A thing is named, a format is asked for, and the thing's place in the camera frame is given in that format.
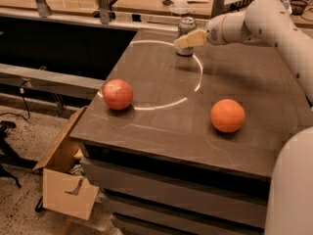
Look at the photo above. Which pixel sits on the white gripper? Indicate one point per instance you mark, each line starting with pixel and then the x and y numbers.
pixel 215 31

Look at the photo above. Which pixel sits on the grey drawer cabinet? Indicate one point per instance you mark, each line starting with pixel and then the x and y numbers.
pixel 147 196

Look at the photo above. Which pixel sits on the black stand base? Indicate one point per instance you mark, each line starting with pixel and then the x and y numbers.
pixel 9 156

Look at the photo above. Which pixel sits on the black mesh cup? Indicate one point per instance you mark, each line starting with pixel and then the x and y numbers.
pixel 298 7

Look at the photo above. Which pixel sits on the clear plastic cup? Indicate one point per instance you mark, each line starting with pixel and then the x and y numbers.
pixel 180 8

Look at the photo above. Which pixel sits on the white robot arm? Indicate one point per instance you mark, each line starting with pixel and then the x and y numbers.
pixel 290 202

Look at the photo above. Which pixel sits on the grey power strip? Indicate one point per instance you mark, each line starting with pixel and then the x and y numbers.
pixel 231 5

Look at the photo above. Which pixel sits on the metal bracket middle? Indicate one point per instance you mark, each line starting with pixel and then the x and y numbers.
pixel 104 11

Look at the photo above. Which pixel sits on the metal bracket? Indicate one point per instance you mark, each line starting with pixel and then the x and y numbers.
pixel 104 11
pixel 43 9
pixel 217 8

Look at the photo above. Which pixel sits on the metal bracket left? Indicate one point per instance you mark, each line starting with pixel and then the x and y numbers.
pixel 43 9

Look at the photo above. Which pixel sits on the silver 7up soda can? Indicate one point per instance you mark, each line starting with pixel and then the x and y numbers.
pixel 186 25

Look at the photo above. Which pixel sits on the metal bracket right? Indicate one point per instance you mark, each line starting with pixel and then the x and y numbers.
pixel 217 8

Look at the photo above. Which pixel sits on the orange fruit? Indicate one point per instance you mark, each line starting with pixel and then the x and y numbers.
pixel 227 115

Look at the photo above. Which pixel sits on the open cardboard box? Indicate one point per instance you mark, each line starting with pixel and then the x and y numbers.
pixel 63 192

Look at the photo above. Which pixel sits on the red apple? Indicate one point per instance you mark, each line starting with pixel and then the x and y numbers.
pixel 118 94

